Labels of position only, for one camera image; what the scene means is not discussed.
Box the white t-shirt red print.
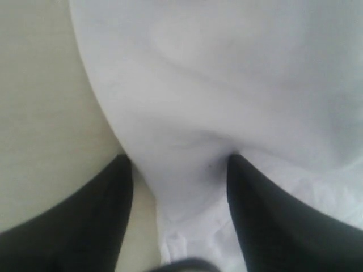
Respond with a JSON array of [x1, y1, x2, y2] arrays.
[[70, 1, 362, 271]]

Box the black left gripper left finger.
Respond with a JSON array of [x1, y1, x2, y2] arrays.
[[1, 155, 133, 271]]

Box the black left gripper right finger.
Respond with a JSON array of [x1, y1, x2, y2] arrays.
[[227, 154, 362, 271]]

